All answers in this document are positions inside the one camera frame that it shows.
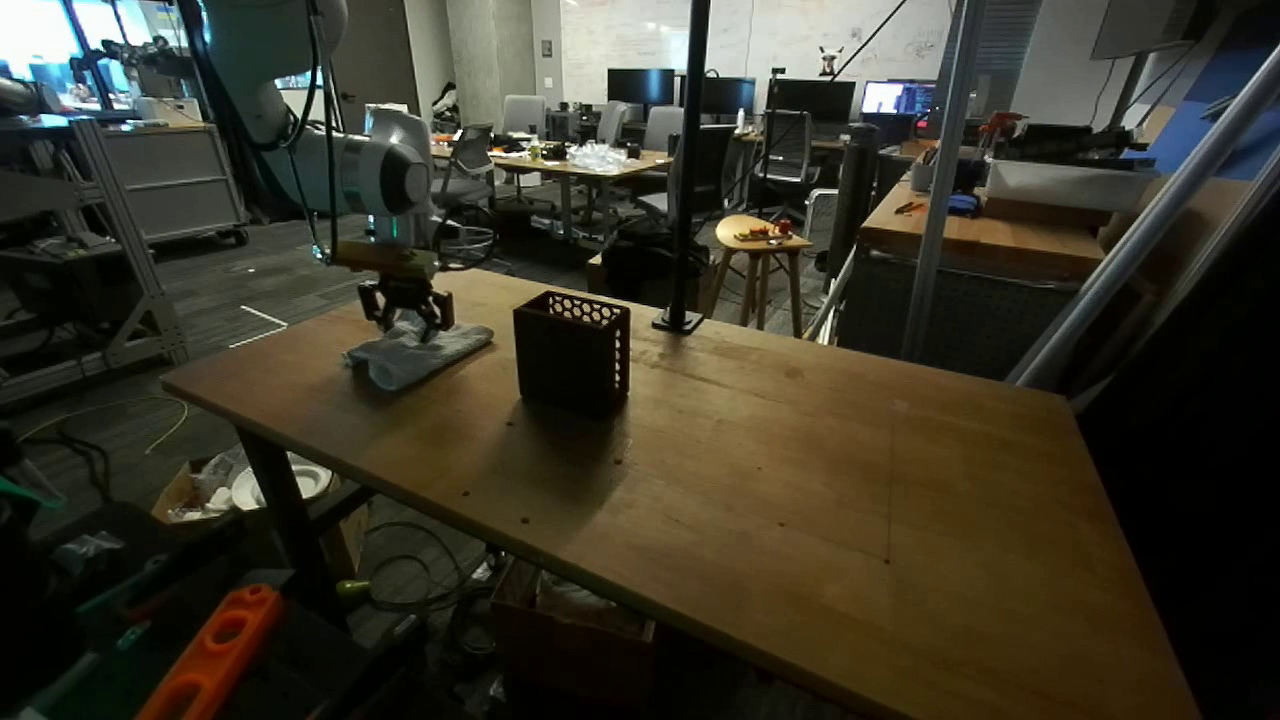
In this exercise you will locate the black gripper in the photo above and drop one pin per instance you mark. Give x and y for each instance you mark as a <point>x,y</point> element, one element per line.
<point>406,290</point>

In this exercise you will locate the light blue towel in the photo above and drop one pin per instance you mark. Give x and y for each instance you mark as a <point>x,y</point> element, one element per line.
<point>421,357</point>

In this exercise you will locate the black perforated box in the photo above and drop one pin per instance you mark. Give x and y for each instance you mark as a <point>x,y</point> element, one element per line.
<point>575,357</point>

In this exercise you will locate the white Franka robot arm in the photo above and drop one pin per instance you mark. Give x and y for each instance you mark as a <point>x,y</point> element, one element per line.
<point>380,167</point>

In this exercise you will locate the open cardboard box white contents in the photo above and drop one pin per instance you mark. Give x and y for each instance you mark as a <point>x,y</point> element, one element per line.
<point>201,493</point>

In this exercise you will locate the large dark cardboard box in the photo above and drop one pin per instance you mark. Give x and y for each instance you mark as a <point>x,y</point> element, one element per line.
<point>575,646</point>

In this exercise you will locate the wooden office desk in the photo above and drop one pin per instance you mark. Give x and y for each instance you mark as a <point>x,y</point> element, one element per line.
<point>582,167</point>

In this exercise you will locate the white drawer cabinet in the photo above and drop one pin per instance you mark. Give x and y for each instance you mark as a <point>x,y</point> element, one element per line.
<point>174,182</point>

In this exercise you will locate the white shelving rack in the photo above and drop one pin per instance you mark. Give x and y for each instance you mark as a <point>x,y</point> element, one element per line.
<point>112,265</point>

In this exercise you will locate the black vertical pole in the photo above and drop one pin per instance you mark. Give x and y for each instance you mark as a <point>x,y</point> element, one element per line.
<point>685,174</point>

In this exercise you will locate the dark computer monitor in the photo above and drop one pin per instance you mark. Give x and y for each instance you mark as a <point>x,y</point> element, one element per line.
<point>729,98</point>
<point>809,102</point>
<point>643,89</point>

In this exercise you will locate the round wooden stool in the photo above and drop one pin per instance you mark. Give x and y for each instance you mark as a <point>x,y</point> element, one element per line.
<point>762,243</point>

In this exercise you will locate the small red tools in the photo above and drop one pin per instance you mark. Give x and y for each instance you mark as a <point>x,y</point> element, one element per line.
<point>762,228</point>

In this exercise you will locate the orange tool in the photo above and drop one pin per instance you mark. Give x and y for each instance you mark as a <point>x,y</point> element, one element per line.
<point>214,653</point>

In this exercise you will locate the black office chair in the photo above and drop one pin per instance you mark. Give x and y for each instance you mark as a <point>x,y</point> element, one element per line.
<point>787,144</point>

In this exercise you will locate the lit blue computer monitor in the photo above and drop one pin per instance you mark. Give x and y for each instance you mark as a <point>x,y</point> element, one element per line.
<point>901,98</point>

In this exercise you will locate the vertical silver metal pole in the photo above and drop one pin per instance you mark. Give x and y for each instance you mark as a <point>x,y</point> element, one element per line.
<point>942,174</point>

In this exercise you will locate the wooden top workbench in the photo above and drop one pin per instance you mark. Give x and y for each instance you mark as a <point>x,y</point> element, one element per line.
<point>981,244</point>

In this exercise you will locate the diagonal silver metal pole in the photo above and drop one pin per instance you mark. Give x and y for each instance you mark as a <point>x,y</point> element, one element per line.
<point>1144,215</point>

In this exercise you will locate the olive wrist camera block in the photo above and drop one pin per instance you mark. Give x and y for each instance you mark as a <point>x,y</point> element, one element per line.
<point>386,259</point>

